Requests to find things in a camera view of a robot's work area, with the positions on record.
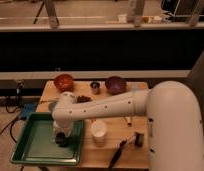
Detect grey round eraser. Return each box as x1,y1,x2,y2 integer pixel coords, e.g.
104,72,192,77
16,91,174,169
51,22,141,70
55,132,69,147

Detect small black metal clip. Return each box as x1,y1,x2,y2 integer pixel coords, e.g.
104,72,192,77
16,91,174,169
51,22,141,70
134,132,144,147

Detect small metal cup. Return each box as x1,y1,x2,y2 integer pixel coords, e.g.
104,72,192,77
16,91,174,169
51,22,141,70
90,81,100,95

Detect green plastic tray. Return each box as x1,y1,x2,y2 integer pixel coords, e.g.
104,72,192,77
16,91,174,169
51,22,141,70
11,112,85,166

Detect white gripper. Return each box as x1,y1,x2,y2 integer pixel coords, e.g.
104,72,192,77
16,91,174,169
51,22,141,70
53,121,74,137

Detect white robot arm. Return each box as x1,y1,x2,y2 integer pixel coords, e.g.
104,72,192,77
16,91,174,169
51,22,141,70
52,81,204,171

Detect orange red bowl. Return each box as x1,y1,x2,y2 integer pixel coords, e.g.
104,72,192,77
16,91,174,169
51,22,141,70
54,74,74,92

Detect black floor cables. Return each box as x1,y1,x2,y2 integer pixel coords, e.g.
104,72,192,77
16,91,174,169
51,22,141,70
0,83,28,143

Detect black handled brush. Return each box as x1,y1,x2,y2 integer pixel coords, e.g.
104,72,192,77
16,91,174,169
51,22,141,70
108,135,134,171

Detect purple bowl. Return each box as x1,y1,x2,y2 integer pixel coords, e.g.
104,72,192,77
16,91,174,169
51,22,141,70
105,76,126,94

